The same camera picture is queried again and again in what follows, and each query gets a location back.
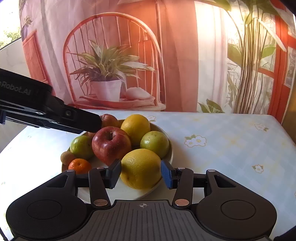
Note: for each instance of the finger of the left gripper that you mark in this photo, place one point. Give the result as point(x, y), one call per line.
point(69, 119)

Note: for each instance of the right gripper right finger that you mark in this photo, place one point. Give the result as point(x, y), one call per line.
point(180, 179)

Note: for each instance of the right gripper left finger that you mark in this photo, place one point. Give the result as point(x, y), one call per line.
point(101, 179)

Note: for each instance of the small orange mandarin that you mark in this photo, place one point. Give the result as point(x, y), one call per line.
point(80, 166)

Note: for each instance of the green apple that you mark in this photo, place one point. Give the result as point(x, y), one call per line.
point(81, 147)

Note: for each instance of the shiny red apple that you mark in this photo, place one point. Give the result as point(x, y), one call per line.
point(111, 143)

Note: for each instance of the dark brownish red apple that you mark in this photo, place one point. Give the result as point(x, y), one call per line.
point(109, 120)

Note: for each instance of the small brown longan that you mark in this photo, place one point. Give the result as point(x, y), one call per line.
point(67, 157)

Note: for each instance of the yellow lemon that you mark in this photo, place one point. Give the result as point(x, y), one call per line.
point(141, 169)

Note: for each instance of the green apple spotted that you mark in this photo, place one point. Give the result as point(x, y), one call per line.
point(156, 142)

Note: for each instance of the large yellow orange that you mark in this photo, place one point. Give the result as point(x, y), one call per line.
point(136, 126)

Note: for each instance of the right gloved hand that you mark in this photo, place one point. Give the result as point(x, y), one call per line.
point(288, 236)

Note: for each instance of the beige round plate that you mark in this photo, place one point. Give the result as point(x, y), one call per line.
point(124, 192)

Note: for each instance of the floral checked tablecloth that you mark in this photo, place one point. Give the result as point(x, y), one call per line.
point(253, 150)

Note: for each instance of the wooden headboard panel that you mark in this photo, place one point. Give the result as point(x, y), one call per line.
point(289, 121)

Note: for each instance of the printed room backdrop cloth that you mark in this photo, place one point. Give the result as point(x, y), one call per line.
point(192, 56)

